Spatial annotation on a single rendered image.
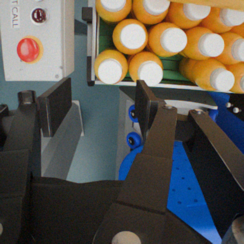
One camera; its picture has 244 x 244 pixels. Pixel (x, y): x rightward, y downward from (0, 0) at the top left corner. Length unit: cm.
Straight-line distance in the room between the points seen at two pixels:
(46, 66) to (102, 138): 132
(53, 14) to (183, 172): 37
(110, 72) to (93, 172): 154
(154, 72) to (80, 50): 112
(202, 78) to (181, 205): 24
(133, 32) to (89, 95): 118
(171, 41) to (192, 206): 28
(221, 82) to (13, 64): 35
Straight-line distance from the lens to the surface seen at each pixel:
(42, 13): 31
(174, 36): 33
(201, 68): 40
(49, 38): 31
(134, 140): 48
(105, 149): 165
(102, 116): 151
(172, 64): 52
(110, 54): 35
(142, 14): 36
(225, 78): 37
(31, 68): 33
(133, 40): 32
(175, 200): 35
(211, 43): 35
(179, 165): 44
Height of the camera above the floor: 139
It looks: 66 degrees down
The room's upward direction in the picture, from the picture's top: 176 degrees clockwise
